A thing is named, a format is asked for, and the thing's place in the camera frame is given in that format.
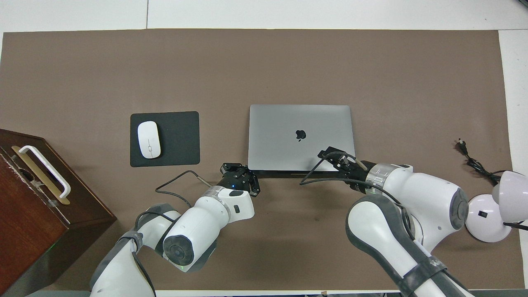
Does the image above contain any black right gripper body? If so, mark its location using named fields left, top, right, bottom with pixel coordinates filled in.
left=342, top=159, right=372, bottom=192

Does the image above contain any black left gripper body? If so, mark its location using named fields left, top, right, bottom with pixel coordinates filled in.
left=217, top=172, right=253, bottom=193

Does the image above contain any silver apple laptop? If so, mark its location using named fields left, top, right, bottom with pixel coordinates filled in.
left=248, top=104, right=356, bottom=179

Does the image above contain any black mouse pad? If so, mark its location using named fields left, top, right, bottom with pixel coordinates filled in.
left=130, top=111, right=200, bottom=167

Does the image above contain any white computer mouse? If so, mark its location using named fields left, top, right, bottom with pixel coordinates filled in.
left=137, top=121, right=162, bottom=159

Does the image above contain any brown table mat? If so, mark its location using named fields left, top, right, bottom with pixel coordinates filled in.
left=0, top=29, right=525, bottom=291

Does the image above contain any white desk lamp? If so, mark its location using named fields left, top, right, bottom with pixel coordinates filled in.
left=465, top=170, right=528, bottom=243

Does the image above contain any dark brown wooden box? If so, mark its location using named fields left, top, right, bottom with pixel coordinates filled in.
left=0, top=129, right=117, bottom=297

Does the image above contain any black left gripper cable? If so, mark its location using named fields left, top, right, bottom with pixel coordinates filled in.
left=132, top=170, right=215, bottom=297

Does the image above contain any black lamp power cable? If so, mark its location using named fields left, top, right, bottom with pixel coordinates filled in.
left=455, top=139, right=502, bottom=186

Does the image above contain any gold handle backing plate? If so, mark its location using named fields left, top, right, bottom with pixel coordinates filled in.
left=11, top=145, right=71, bottom=205

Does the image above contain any white box handle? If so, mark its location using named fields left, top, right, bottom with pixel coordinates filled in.
left=19, top=145, right=71, bottom=199

